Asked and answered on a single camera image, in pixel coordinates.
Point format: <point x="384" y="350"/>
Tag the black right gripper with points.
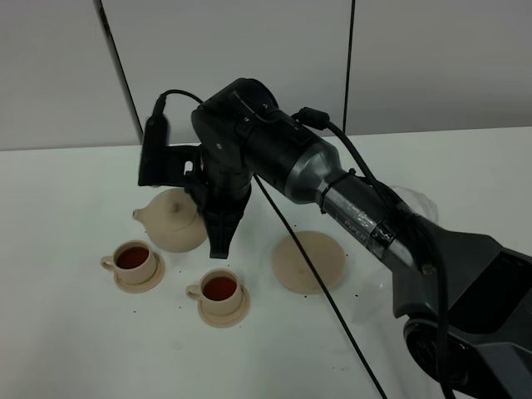
<point x="221" y="193"/>

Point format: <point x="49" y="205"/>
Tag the tan ceramic teapot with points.
<point x="172" y="222"/>

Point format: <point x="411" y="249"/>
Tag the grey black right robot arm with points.
<point x="466" y="297"/>

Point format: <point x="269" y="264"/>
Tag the tan teacup near centre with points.
<point x="218" y="292"/>

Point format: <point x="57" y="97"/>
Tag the tan teacup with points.
<point x="132" y="263"/>
<point x="218" y="292"/>

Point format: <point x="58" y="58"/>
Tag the tan saucer far left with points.
<point x="150" y="283"/>

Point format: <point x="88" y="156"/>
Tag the tan saucer near centre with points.
<point x="230" y="319"/>

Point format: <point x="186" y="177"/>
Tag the tan teacup far left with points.
<point x="132" y="263"/>

